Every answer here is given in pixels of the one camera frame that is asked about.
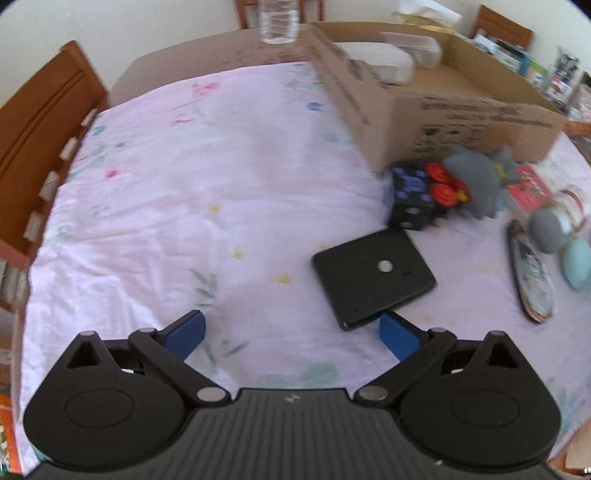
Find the white tissue pack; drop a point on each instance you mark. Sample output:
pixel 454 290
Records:
pixel 429 11

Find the white plastic container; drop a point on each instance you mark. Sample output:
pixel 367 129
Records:
pixel 378 60

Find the capsule bottle with silver lid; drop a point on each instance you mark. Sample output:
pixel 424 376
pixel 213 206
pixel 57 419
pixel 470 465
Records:
pixel 549 230

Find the teal round object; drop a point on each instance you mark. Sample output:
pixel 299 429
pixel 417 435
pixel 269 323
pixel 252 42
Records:
pixel 579 263

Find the grey plush toy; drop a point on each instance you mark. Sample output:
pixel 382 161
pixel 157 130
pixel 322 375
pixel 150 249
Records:
pixel 475 177

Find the cardboard box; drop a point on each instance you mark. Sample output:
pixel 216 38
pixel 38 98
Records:
pixel 461 120

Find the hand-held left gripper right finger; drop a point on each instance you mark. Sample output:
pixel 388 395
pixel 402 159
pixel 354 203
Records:
pixel 398 333

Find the orange object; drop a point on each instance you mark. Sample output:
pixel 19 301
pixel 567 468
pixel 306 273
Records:
pixel 579 127

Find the floral pink tablecloth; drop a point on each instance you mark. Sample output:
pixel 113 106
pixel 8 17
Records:
pixel 184 207

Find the black square box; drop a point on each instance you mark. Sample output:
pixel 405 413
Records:
pixel 369 277

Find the black cube with blue dots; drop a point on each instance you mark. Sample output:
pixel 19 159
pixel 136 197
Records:
pixel 408 203

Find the clear water bottle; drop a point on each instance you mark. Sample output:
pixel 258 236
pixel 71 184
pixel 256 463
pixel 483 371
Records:
pixel 278 21

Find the red card packet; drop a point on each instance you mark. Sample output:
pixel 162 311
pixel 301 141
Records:
pixel 526 187

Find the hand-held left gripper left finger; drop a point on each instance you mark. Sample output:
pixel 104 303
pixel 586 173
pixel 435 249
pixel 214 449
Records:
pixel 187 331

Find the wooden chair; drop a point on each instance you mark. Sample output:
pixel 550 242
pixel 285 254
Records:
pixel 37 138
pixel 501 27
pixel 314 11

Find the dark oblong case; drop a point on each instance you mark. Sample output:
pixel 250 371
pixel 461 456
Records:
pixel 531 272

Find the clear plastic jar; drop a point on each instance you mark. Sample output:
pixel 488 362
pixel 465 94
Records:
pixel 418 48

